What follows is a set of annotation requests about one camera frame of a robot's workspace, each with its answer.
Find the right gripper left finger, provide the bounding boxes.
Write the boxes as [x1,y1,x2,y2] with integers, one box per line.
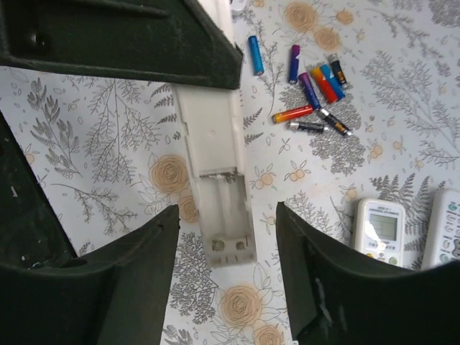
[1,206,180,344]

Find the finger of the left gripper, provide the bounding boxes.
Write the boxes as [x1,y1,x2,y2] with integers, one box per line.
[1,116,76,268]
[1,1,243,90]

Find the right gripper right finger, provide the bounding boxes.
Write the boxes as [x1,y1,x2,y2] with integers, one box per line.
[276,203,459,344]

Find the slim white remote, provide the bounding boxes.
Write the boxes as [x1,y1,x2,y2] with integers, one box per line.
[171,0,258,269]

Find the pile of small batteries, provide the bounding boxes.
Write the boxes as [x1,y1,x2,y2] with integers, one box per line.
[248,35,352,136]

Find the small white display remote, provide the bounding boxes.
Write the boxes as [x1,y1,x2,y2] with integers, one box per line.
[229,0,249,16]

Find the white ac remote lower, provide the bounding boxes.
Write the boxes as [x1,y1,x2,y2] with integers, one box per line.
[352,198,405,267]

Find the white ac remote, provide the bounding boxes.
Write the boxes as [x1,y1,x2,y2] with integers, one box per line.
[352,198,405,267]
[421,189,460,270]

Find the white ac remote upper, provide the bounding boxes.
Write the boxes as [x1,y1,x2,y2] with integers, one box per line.
[421,189,460,270]

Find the floral table mat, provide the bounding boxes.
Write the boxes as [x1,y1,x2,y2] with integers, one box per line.
[1,1,459,344]

